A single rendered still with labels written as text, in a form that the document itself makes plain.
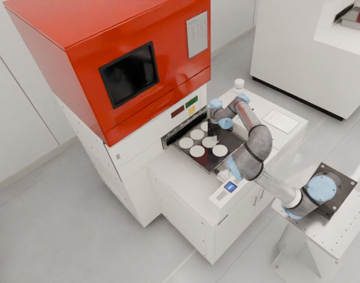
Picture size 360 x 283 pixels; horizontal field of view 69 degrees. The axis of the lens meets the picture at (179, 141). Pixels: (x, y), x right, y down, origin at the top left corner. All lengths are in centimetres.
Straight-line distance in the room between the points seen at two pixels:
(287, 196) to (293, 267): 114
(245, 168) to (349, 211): 81
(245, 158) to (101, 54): 75
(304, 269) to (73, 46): 219
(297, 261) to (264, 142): 148
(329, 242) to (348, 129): 200
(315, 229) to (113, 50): 139
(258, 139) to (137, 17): 74
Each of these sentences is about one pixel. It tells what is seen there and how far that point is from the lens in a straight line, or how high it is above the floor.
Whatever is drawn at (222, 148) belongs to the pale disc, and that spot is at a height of 90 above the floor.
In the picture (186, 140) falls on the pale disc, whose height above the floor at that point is 90.
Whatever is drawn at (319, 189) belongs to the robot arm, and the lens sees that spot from 142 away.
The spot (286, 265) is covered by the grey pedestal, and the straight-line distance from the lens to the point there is 244.
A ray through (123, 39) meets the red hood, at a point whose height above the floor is 175.
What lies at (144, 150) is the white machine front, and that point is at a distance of 174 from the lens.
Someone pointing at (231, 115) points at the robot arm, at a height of 125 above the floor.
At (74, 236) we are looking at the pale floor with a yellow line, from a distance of 273.
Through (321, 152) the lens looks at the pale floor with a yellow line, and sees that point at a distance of 315.
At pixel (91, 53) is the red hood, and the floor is 175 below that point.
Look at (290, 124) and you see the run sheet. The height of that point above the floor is 97.
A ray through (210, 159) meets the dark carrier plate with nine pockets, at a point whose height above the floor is 90.
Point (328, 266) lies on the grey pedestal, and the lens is 254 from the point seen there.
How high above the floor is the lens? 228
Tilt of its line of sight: 49 degrees down
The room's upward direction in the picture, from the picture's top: 8 degrees counter-clockwise
